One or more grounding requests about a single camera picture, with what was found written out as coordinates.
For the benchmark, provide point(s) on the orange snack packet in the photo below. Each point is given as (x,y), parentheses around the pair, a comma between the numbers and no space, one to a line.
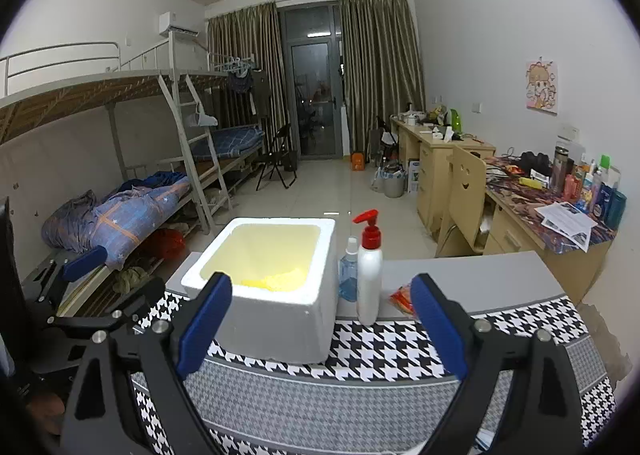
(401,300)

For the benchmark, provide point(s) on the white hanging cloth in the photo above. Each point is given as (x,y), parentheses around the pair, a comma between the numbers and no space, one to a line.
(202,119)

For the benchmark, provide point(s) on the white wall socket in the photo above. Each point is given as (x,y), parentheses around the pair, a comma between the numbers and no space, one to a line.
(569,132)

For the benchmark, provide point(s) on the red bag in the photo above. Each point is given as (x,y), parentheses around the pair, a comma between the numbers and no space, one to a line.
(169,244)

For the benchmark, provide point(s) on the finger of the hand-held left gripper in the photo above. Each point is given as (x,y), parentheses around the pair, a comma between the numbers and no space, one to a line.
(135,302)
(82,261)

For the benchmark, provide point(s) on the houndstooth table mat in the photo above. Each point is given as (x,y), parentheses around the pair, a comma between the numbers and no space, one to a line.
(350,395)

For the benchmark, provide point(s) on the metal bunk bed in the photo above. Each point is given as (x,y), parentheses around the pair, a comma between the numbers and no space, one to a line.
(100,90)

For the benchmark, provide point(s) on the white foam box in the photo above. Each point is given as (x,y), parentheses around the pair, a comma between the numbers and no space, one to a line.
(280,330)

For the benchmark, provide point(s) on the light wooden desk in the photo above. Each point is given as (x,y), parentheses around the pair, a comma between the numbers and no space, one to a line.
(432,175)
(565,270)

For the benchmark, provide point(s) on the blue checked bedding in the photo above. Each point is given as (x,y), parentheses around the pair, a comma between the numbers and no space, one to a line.
(230,141)

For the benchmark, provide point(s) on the wooden chair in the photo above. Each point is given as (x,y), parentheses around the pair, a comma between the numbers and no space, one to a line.
(465,195)

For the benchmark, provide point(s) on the white red pump bottle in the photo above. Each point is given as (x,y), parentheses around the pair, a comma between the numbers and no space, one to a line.
(370,280)

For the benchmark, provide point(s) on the black pouch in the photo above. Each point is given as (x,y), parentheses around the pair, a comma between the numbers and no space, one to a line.
(535,164)

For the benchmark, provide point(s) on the printed desk mat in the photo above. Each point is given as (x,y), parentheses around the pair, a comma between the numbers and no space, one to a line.
(520,205)

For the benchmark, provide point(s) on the glass balcony door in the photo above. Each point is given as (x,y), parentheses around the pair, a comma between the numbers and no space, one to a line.
(315,85)

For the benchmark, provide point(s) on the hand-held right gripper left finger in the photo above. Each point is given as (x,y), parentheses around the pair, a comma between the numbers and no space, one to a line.
(205,325)

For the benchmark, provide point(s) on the orange box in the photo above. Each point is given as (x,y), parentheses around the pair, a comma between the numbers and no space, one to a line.
(357,161)

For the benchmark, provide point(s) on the black folding chair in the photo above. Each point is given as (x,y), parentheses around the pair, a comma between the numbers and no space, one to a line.
(277,157)

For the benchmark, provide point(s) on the dark hanging clothes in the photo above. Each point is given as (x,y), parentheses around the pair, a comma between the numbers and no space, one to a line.
(245,85)

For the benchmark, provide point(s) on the white pot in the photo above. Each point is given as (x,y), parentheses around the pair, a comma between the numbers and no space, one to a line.
(410,119)

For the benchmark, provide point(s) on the white paper sheets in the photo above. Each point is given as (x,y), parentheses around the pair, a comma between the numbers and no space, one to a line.
(567,225)

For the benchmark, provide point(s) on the blue quilt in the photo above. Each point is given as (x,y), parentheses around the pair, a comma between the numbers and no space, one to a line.
(125,215)

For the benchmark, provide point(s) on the clear blue liquid bottle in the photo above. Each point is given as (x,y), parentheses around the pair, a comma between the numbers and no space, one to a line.
(348,277)

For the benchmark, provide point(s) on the black folding cart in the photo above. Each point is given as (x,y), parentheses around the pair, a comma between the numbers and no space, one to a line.
(382,140)

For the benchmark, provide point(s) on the white blue carton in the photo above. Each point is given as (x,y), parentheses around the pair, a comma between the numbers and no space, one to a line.
(415,177)

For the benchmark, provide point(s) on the green bottle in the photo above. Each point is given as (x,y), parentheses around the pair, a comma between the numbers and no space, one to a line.
(456,120)

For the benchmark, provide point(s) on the person's left hand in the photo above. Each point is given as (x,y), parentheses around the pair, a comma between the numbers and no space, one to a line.
(47,410)

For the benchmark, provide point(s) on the metal bucket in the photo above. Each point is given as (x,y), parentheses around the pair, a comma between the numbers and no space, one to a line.
(392,182)

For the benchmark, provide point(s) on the row of toiletry bottles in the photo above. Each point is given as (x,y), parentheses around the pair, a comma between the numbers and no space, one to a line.
(600,190)

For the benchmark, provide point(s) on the brown curtain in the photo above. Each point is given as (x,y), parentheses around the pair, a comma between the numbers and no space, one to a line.
(382,70)
(250,50)

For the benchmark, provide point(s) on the white air conditioner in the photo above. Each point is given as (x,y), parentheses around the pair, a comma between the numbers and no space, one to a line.
(177,24)

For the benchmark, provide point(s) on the cartoon wall poster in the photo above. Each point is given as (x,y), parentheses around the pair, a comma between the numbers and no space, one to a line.
(541,86)

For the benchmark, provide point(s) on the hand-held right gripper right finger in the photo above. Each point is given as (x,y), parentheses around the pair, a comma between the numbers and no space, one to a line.
(440,330)

